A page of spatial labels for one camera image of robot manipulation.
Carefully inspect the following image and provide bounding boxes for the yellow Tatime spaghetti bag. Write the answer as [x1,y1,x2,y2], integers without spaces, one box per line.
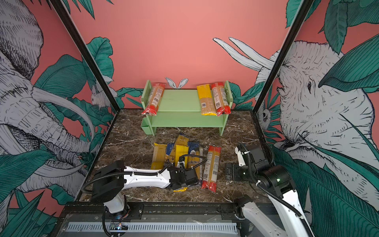
[151,143,167,170]

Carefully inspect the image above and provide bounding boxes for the black frame post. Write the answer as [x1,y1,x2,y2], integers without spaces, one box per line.
[253,0,315,114]
[48,0,120,113]

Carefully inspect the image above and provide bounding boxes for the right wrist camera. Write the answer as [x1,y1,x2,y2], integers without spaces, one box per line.
[235,147,246,167]

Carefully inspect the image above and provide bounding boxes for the left black frame post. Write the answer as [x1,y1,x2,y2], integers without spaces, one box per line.
[48,0,120,113]

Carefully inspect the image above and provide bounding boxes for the blue Ankara spaghetti bag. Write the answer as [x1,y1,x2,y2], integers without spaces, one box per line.
[187,142,200,179]

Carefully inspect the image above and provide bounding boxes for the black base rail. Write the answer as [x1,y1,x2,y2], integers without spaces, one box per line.
[59,202,243,221]

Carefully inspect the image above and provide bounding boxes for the blue clear spaghetti bag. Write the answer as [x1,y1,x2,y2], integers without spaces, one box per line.
[198,147,204,186]

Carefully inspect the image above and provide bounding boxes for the small yellow pasta bag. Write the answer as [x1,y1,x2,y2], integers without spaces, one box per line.
[175,134,189,146]

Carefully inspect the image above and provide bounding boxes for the red spaghetti bag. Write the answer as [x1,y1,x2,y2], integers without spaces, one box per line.
[201,146,222,193]
[210,82,231,116]
[142,83,165,116]

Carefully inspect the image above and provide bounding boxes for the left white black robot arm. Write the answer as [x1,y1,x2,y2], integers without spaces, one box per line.
[81,154,207,220]

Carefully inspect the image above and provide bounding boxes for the yellow orange spaghetti bag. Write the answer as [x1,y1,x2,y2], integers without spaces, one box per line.
[196,84,217,116]

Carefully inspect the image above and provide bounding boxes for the right black frame post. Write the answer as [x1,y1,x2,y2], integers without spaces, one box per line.
[253,0,315,114]

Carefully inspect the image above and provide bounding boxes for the white slotted cable duct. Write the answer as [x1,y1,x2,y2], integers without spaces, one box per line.
[63,222,238,234]

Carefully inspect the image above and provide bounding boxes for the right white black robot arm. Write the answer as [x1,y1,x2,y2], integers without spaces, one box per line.
[231,143,314,237]

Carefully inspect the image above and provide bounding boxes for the blue Barilla spaghetti box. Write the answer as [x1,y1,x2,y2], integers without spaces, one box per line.
[165,143,175,163]

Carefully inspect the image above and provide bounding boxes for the long yellow spaghetti bag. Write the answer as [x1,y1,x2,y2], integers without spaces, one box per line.
[173,144,189,193]

